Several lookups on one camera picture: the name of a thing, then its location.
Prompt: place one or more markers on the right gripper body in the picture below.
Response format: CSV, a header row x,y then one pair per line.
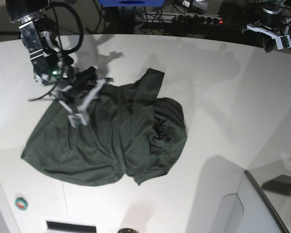
x,y
76,85

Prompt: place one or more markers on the green red emergency button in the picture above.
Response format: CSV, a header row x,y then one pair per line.
x,y
21,204

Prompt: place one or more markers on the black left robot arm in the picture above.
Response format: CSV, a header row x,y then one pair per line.
x,y
265,9

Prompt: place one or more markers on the grey monitor frame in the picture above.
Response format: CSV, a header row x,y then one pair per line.
x,y
279,222

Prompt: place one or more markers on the white power strip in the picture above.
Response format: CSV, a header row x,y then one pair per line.
x,y
153,17

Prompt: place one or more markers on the black round knob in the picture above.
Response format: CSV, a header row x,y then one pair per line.
x,y
127,230

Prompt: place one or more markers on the dark green t-shirt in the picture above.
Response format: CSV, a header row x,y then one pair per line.
x,y
131,131

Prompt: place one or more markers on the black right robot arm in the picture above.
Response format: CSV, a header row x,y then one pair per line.
x,y
52,65

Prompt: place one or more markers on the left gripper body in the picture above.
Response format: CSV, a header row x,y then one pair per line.
x,y
268,29

